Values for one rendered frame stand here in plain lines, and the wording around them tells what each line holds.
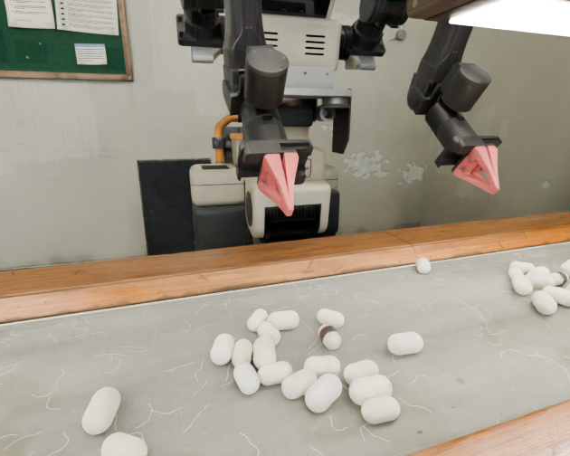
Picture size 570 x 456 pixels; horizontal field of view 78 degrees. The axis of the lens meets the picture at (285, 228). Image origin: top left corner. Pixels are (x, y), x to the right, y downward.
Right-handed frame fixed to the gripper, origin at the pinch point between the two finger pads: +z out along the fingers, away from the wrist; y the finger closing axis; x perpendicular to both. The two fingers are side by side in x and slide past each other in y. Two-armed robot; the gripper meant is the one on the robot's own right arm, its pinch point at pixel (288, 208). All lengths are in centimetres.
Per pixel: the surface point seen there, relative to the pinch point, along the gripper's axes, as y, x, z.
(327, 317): 1.1, 1.3, 14.4
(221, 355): -11.2, -1.1, 16.8
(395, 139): 146, 122, -140
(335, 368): -1.8, -3.9, 20.6
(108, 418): -20.1, -4.0, 20.4
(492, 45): 174, 48, -139
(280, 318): -4.1, 1.4, 13.6
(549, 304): 27.0, -2.8, 19.0
